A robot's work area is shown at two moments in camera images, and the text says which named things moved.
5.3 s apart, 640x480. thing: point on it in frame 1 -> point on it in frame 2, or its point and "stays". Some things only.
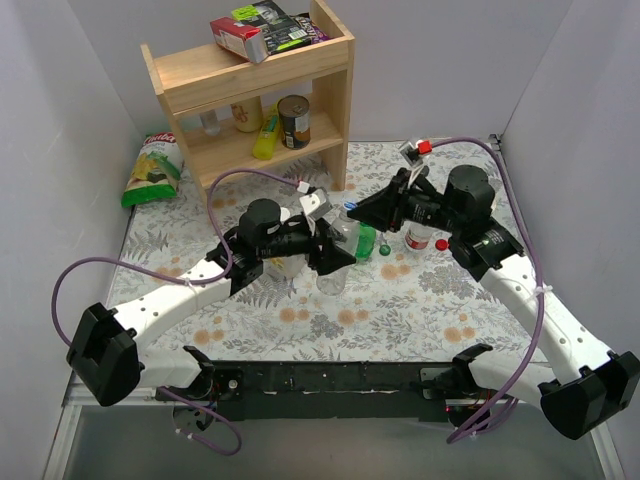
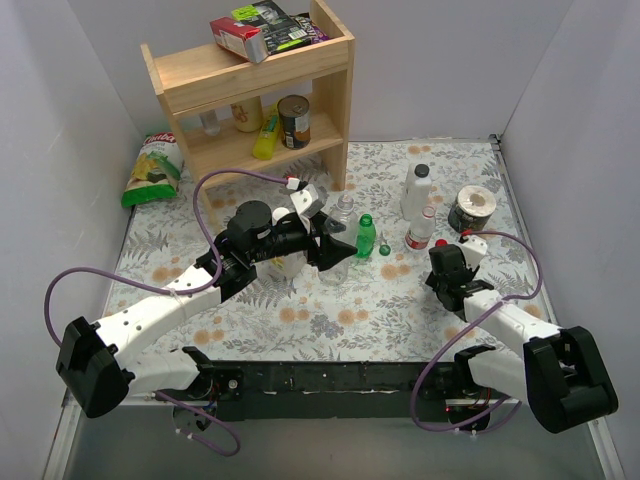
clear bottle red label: (417, 236) stays
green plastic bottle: (367, 239) stays
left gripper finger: (317, 260) -> (332, 226)
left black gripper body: (320, 245) stays
